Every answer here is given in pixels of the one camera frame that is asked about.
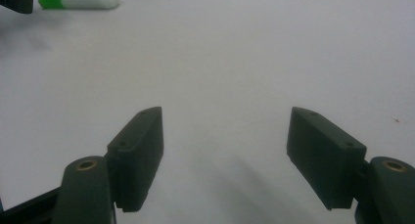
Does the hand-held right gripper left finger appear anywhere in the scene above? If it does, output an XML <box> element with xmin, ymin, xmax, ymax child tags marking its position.
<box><xmin>52</xmin><ymin>106</ymin><xmax>164</xmax><ymax>224</ymax></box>

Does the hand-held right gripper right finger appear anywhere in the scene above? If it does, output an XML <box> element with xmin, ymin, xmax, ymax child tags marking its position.
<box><xmin>286</xmin><ymin>106</ymin><xmax>415</xmax><ymax>224</ymax></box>

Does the green and white tube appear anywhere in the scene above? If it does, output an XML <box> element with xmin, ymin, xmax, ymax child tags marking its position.
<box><xmin>37</xmin><ymin>0</ymin><xmax>121</xmax><ymax>11</ymax></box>

